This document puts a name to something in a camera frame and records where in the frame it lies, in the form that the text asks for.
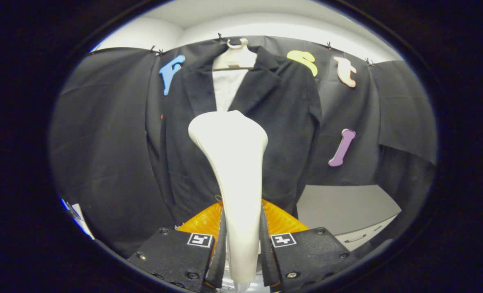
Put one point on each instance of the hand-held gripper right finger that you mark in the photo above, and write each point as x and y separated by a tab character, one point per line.
306	254

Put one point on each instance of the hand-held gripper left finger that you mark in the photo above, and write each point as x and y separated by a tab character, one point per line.
172	256

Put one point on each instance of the white garment steamer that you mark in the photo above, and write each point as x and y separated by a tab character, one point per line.
237	175

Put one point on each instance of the black suit jacket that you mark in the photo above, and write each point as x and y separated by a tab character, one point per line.
290	134

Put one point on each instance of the white shirt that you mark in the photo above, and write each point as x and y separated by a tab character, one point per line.
227	89

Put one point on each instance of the beige cabinet with grey top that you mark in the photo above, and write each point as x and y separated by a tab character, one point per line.
343	207

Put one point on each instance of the white appliance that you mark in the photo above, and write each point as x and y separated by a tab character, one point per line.
78	215

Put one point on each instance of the black backdrop cloth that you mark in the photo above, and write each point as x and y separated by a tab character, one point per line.
103	142

